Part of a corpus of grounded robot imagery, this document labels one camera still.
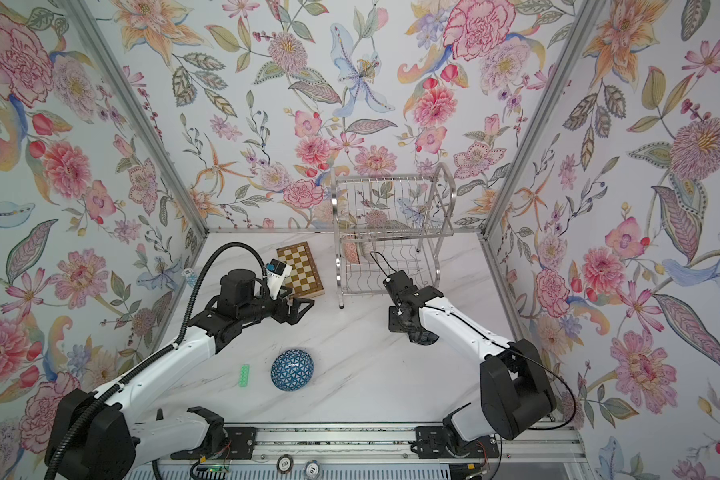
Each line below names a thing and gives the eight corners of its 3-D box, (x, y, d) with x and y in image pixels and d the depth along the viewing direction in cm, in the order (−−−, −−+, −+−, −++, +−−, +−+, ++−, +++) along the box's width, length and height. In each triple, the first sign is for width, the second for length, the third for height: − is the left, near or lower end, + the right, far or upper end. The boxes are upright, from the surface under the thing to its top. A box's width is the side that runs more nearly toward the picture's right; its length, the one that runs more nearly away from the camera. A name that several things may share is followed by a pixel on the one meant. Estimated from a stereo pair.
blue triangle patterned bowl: (271, 391, 83) (267, 386, 80) (277, 355, 90) (274, 349, 86) (311, 391, 84) (309, 386, 80) (314, 355, 90) (313, 349, 87)
